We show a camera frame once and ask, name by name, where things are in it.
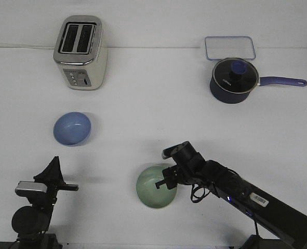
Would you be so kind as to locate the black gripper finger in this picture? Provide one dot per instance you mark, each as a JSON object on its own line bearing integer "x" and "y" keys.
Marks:
{"x": 161, "y": 183}
{"x": 52, "y": 173}

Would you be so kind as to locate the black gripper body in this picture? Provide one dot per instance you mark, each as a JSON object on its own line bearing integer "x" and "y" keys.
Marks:
{"x": 49, "y": 197}
{"x": 188, "y": 165}

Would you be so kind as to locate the green bowl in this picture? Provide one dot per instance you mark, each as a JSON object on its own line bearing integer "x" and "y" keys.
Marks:
{"x": 147, "y": 191}

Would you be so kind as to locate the blue bowl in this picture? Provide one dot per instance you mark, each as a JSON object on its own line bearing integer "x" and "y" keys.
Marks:
{"x": 72, "y": 129}

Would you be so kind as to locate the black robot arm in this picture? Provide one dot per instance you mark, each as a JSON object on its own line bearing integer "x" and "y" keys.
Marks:
{"x": 205, "y": 177}
{"x": 31, "y": 223}

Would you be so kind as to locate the dark blue saucepan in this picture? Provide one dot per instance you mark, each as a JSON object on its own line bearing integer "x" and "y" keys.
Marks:
{"x": 233, "y": 98}

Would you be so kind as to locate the glass pot lid blue knob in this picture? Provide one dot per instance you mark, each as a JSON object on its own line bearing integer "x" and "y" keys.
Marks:
{"x": 235, "y": 75}

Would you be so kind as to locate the clear container lid blue rim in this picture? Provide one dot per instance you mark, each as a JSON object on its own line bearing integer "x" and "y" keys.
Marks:
{"x": 221, "y": 47}

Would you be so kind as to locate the silver two-slot toaster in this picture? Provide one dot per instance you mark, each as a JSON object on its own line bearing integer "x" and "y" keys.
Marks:
{"x": 81, "y": 53}

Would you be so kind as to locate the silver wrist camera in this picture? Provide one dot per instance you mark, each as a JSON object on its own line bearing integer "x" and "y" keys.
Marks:
{"x": 169, "y": 152}
{"x": 26, "y": 188}

